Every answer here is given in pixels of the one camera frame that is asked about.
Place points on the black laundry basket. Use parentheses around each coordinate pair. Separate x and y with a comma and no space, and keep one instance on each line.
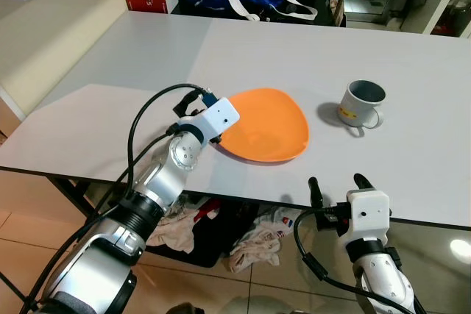
(213,244)

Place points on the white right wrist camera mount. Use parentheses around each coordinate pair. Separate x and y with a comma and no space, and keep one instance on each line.
(368,215)

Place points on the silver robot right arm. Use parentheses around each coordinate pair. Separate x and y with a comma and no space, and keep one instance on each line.
(383,277)

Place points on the black table frame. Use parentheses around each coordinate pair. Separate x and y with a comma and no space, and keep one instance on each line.
(73,195)

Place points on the grey ceramic mug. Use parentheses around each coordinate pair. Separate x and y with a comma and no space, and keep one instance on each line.
(353,108)

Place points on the beige crumpled cloth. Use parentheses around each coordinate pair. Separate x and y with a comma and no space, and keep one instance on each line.
(176,229)

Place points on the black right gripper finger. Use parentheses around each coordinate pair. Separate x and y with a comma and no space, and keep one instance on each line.
(363,183)
(316,195)

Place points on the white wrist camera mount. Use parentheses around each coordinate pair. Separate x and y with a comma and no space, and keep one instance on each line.
(217,117)
(368,215)

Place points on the orange plastic plate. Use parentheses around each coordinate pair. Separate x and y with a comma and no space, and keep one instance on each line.
(265,126)

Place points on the white crumpled cloth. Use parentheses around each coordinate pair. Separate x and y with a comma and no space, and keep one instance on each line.
(257,251)

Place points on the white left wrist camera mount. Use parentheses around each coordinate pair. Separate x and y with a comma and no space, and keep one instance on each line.
(217,117)

